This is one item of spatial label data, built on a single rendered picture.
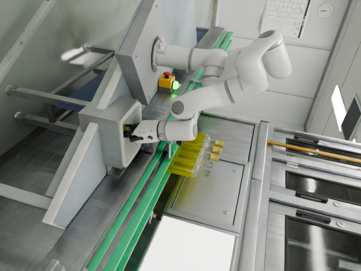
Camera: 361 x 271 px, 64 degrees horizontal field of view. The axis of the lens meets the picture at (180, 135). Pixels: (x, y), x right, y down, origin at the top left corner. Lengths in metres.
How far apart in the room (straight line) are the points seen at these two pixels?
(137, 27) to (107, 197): 0.64
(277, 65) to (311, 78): 6.50
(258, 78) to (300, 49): 6.32
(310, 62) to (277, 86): 0.91
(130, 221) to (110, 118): 0.37
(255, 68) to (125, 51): 0.45
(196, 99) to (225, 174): 0.64
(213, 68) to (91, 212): 0.72
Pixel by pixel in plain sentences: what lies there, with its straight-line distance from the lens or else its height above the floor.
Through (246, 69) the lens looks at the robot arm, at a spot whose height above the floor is 1.22.
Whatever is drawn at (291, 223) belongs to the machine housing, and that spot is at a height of 1.54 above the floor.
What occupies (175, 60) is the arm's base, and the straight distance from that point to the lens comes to 1.26.
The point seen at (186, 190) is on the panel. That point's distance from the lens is 1.40.
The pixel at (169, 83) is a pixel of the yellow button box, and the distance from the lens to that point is 1.56.
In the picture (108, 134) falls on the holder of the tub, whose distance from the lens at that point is 1.07.
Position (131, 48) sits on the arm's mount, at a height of 0.80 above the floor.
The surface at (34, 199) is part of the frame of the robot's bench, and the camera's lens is 1.10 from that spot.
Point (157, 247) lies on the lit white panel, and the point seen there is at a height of 1.02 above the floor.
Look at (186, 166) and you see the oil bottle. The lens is 1.29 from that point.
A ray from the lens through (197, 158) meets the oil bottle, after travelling 1.33.
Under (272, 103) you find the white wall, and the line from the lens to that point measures 7.78.
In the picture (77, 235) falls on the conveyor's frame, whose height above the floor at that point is 0.81.
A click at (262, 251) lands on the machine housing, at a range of 1.29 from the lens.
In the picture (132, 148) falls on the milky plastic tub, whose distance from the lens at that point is 1.22.
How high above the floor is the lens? 1.25
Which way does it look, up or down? 12 degrees down
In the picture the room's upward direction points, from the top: 102 degrees clockwise
